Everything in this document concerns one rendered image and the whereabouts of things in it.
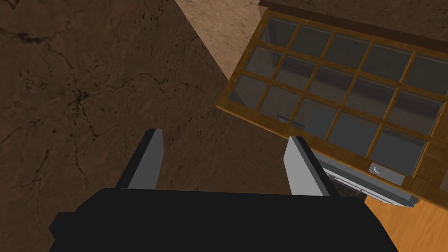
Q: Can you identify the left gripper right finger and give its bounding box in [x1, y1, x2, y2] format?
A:
[283, 135, 339, 197]

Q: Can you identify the silver door handle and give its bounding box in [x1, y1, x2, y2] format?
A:
[368, 163, 406, 186]

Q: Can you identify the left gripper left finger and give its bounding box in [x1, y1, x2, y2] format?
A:
[115, 128, 165, 190]

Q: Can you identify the wooden glass-paned door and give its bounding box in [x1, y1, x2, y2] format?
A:
[215, 10, 448, 210]

